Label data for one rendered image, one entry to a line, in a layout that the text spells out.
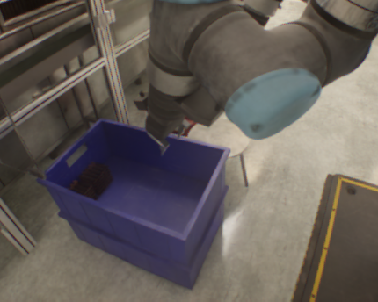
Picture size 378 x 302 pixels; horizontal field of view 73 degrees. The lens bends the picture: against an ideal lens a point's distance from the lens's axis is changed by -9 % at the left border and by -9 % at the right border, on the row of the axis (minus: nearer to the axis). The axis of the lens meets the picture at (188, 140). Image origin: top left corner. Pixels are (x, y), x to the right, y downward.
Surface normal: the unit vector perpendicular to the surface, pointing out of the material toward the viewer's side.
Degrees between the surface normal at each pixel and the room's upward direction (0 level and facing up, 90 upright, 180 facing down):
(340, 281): 0
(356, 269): 0
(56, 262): 0
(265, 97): 55
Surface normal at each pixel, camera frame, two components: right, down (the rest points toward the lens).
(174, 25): -0.68, 0.21
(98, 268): -0.07, -0.76
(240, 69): -0.44, -0.04
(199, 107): 0.18, -0.49
